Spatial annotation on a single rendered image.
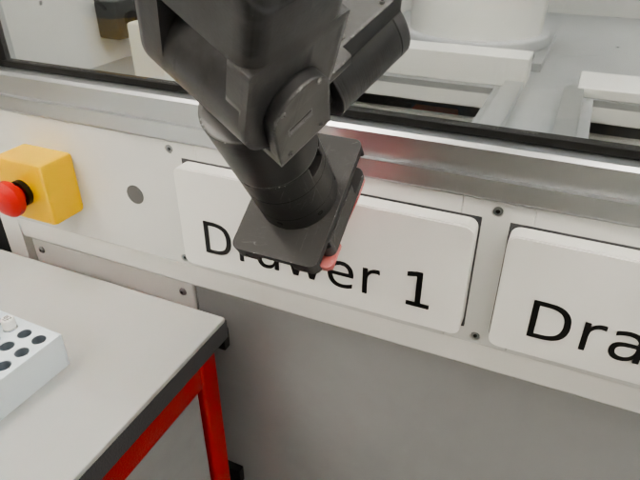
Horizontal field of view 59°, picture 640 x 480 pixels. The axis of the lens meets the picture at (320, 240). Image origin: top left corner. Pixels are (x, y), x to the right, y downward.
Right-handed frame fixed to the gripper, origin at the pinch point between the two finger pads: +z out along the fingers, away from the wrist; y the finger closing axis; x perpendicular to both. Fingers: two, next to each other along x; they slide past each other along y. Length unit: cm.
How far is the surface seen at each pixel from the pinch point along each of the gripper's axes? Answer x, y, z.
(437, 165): -7.6, 7.9, -2.8
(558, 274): -18.2, 2.5, 1.0
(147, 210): 23.1, 1.2, 6.1
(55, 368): 22.8, -16.9, 4.0
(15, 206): 34.2, -3.6, 0.8
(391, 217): -4.7, 3.6, -0.4
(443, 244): -9.2, 2.7, 0.7
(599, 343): -22.4, -0.6, 5.3
